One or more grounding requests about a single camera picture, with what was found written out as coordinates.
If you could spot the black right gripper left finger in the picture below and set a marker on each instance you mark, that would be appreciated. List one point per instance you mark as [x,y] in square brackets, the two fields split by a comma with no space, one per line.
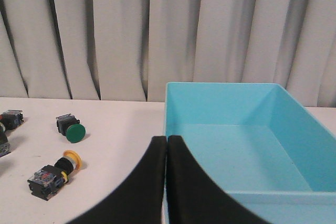
[138,199]

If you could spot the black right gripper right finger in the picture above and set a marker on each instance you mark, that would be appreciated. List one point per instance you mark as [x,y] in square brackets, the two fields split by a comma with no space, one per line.
[192,197]

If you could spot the yellow push button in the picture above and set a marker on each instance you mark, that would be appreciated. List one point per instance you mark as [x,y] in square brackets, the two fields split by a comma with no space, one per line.
[4,145]
[47,181]

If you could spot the light blue plastic box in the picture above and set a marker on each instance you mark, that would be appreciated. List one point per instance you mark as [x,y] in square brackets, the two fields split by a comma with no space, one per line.
[260,145]

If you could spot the right green push button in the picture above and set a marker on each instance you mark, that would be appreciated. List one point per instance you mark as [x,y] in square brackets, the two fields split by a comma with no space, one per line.
[70,127]

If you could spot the green push button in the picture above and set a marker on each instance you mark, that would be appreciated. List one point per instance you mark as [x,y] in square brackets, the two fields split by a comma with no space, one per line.
[11,119]
[70,127]

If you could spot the left green push button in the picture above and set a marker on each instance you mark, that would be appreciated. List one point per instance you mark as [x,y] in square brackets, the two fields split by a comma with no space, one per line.
[11,119]

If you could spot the white pleated curtain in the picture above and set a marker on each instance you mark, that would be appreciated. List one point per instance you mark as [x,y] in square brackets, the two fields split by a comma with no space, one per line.
[130,49]

